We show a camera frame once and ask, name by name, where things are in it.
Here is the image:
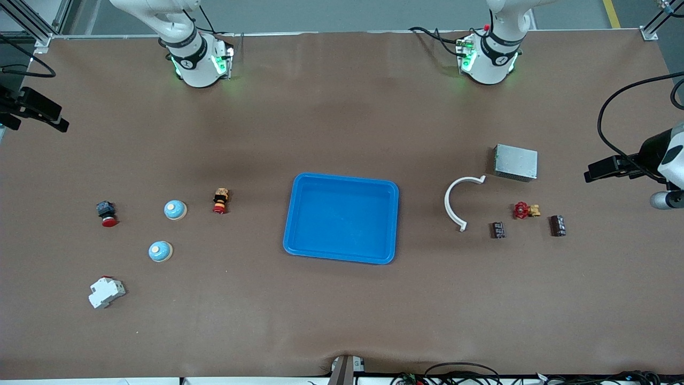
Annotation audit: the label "blue round bell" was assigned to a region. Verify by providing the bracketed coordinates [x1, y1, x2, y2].
[148, 241, 174, 263]
[164, 199, 188, 221]

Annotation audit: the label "grey metal box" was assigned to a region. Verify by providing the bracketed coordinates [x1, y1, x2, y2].
[493, 143, 539, 183]

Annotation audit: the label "brass valve red handwheel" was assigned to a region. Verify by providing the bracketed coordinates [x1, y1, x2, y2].
[512, 201, 541, 220]

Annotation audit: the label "red emergency stop button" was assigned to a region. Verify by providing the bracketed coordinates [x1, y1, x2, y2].
[96, 201, 119, 228]

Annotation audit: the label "white curved plastic clamp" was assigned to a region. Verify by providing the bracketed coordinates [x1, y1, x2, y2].
[444, 175, 487, 232]

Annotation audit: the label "white circuit breaker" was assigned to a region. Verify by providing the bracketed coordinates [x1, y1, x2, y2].
[88, 276, 127, 310]

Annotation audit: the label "blue plastic tray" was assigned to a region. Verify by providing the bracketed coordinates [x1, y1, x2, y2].
[283, 172, 400, 265]

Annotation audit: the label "brown table cover sheet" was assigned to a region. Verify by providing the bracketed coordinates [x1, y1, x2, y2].
[0, 29, 684, 380]

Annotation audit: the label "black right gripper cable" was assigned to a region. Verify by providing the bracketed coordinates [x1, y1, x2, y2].
[0, 34, 57, 79]

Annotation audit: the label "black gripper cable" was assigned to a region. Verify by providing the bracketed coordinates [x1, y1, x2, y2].
[0, 34, 57, 79]
[597, 71, 684, 183]

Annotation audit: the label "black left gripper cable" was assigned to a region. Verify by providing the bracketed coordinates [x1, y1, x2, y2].
[597, 71, 684, 183]

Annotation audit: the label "aluminium frame post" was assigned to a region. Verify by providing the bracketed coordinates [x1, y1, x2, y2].
[0, 0, 73, 54]
[641, 0, 684, 41]

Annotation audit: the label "black right arm base cable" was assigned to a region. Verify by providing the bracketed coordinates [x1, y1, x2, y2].
[182, 5, 236, 49]

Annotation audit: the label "black cable bundle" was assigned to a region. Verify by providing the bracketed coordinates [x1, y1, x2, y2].
[534, 369, 684, 385]

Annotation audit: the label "black left arm base cables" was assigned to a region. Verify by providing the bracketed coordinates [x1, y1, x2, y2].
[409, 26, 471, 57]

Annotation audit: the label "black looped cable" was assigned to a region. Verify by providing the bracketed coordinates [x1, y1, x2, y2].
[390, 362, 503, 385]

